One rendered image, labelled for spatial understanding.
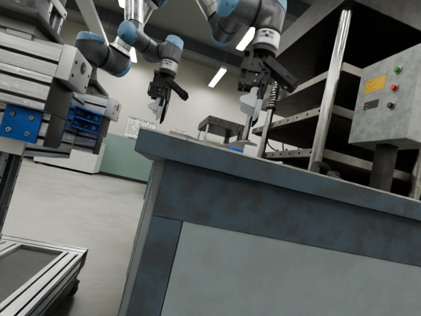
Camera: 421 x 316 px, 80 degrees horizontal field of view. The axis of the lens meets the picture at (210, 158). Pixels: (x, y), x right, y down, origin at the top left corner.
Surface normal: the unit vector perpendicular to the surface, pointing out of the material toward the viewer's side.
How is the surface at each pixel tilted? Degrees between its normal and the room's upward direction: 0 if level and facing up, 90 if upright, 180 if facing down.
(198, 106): 90
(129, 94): 90
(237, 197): 90
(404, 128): 90
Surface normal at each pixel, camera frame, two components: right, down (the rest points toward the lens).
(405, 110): -0.95, -0.24
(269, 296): 0.23, -0.01
